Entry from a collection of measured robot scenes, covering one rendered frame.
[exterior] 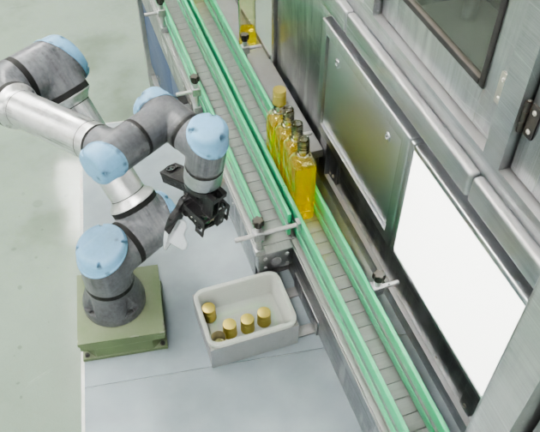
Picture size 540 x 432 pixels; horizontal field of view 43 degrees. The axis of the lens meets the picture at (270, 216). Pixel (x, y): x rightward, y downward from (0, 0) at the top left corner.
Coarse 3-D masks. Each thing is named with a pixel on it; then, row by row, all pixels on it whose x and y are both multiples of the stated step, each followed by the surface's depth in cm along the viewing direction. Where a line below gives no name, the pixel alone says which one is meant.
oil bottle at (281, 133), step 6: (276, 126) 176; (282, 126) 174; (276, 132) 176; (282, 132) 173; (288, 132) 173; (276, 138) 177; (282, 138) 173; (276, 144) 179; (282, 144) 175; (276, 150) 180; (282, 150) 176; (276, 156) 182; (282, 156) 178; (276, 162) 183; (282, 162) 179; (282, 168) 181
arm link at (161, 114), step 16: (144, 96) 125; (160, 96) 125; (144, 112) 123; (160, 112) 123; (176, 112) 124; (192, 112) 125; (144, 128) 121; (160, 128) 123; (176, 128) 123; (160, 144) 124
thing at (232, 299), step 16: (272, 272) 174; (208, 288) 171; (224, 288) 172; (240, 288) 174; (256, 288) 176; (272, 288) 177; (224, 304) 176; (240, 304) 176; (256, 304) 176; (272, 304) 176; (288, 304) 167; (224, 320) 173; (256, 320) 173; (272, 320) 173; (288, 320) 169; (208, 336) 161; (240, 336) 161; (256, 336) 162
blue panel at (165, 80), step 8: (144, 8) 292; (144, 16) 300; (152, 32) 287; (152, 40) 294; (152, 48) 301; (160, 48) 273; (152, 56) 309; (160, 56) 279; (152, 64) 317; (160, 64) 286; (160, 72) 292; (168, 72) 268; (160, 80) 299; (168, 80) 274; (168, 88) 281; (176, 88) 258
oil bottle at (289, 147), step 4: (288, 136) 171; (288, 140) 170; (284, 144) 172; (288, 144) 170; (292, 144) 169; (296, 144) 169; (284, 148) 173; (288, 148) 170; (292, 148) 169; (296, 148) 169; (284, 152) 174; (288, 152) 170; (292, 152) 170; (284, 156) 175; (288, 156) 171; (284, 160) 176; (288, 160) 172; (284, 164) 177; (288, 164) 173; (284, 168) 178; (288, 168) 174; (284, 172) 179; (284, 176) 180; (284, 180) 181
